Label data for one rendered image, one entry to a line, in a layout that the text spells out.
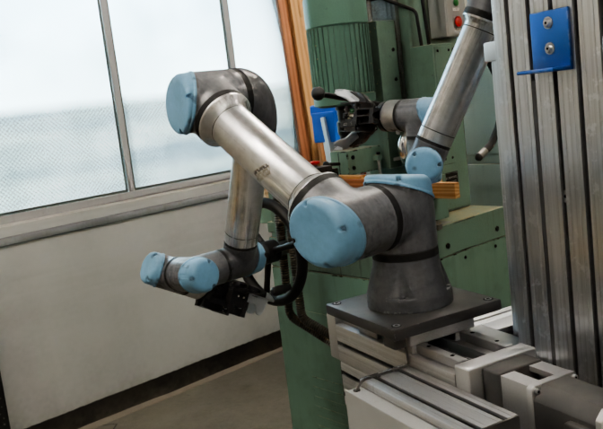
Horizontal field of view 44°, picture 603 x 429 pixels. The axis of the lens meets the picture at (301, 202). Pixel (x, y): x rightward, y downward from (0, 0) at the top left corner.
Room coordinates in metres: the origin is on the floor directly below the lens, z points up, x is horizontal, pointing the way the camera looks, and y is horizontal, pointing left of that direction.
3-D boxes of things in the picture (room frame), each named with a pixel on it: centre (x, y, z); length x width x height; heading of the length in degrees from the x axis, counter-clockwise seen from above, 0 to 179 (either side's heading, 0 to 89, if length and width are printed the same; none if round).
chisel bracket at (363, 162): (2.16, -0.17, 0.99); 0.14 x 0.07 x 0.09; 131
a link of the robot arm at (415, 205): (1.29, -0.16, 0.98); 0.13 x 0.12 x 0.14; 130
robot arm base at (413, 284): (1.29, -0.17, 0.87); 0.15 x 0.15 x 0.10
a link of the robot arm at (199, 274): (1.60, 0.24, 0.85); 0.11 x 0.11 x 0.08; 40
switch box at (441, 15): (2.25, -0.49, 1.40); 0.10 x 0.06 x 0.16; 131
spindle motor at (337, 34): (2.15, -0.16, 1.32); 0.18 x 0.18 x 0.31
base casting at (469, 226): (2.23, -0.25, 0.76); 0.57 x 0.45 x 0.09; 131
